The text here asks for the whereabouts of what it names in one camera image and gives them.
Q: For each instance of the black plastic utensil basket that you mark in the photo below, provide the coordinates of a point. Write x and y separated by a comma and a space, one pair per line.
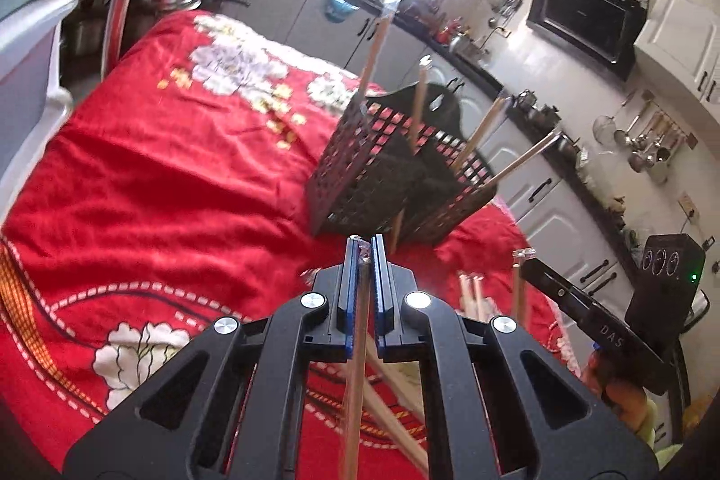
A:
369, 173

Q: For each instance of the hanging ladles and strainers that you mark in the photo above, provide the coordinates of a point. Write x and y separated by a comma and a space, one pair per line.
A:
650, 140

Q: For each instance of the black frying pan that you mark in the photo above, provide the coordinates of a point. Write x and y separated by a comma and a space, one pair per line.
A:
216, 4

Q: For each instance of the blue bag on cabinet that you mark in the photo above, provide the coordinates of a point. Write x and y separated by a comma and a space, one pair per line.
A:
338, 11

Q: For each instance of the red floral tablecloth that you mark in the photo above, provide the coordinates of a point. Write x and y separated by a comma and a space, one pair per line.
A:
173, 196

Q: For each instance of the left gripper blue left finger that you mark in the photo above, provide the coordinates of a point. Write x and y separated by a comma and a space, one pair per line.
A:
351, 269

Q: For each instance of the right hand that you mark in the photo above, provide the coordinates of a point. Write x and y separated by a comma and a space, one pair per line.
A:
630, 403

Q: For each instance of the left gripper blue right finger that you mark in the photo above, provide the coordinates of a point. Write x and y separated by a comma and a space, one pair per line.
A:
381, 282

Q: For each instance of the wrapped chopsticks on table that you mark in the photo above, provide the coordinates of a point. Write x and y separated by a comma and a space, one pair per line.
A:
474, 304

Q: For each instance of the white plastic drawer cabinet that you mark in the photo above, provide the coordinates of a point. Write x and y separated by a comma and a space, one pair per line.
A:
34, 106

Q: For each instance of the chopsticks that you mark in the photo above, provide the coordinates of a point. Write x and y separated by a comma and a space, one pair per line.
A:
385, 22
498, 107
519, 308
549, 140
474, 304
359, 273
424, 65

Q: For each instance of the wrapped chopsticks in basket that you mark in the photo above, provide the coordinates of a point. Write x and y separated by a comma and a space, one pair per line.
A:
549, 140
424, 65
498, 107
385, 22

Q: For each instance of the black range hood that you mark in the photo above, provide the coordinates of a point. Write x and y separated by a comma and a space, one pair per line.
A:
601, 32

